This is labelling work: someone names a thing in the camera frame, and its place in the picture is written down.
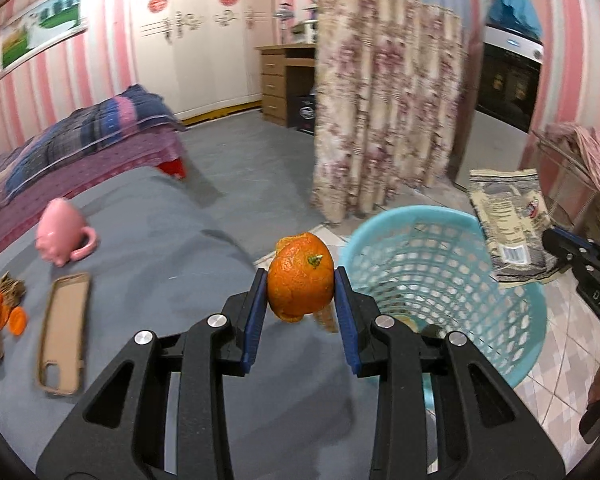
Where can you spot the desk lamp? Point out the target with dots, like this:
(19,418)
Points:
(284,12)

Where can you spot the orange bottle cap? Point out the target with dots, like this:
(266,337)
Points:
(17,321)

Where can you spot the framed wedding photo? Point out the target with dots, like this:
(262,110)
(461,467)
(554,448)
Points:
(40,25)

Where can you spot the grey-blue tablecloth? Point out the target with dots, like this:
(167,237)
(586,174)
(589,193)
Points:
(155,260)

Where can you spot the white printer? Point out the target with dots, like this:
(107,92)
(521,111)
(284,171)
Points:
(305,30)

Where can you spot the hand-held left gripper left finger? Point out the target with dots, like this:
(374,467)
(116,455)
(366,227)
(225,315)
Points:
(252,320)

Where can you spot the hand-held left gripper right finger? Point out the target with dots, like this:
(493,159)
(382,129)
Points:
(347,320)

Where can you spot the cyan plastic mesh basket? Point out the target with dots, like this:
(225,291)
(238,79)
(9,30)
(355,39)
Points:
(410,212)

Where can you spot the bed with purple skirt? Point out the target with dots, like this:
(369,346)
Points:
(80,185)

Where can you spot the pink pig mug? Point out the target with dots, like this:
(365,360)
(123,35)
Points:
(60,232)

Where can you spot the pink cloth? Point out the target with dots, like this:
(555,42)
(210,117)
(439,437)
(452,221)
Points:
(595,155)

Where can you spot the white wardrobe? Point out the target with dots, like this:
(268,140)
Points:
(205,70)

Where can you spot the tangerine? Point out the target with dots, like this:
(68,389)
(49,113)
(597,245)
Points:
(300,280)

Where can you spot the crumpled brown paper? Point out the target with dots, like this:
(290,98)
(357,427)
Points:
(11,290)

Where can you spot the patchwork quilt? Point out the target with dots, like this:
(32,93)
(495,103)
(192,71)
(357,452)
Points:
(80,135)

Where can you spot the black box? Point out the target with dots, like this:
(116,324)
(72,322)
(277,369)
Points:
(302,112)

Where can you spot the wooden desk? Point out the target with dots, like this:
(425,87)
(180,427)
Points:
(280,85)

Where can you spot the blue and floral curtain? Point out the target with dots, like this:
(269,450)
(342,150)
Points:
(385,110)

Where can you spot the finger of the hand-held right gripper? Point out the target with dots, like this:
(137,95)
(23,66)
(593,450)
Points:
(570,250)

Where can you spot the printed snack packet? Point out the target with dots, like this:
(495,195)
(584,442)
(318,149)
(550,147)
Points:
(510,225)

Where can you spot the blue cloth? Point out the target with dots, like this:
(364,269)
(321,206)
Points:
(517,10)

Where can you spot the beige phone case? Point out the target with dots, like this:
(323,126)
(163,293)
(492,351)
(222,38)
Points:
(65,335)

